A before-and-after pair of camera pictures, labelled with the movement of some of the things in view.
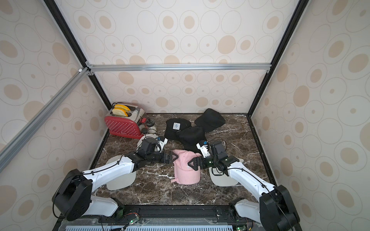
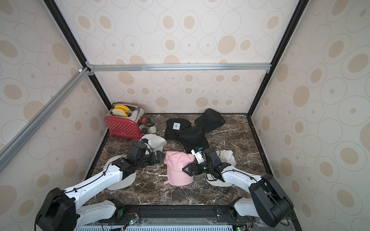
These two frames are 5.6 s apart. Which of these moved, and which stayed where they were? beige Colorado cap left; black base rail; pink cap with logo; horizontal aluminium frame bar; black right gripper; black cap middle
Moved: black right gripper; pink cap with logo
Stayed: black cap middle; beige Colorado cap left; black base rail; horizontal aluminium frame bar
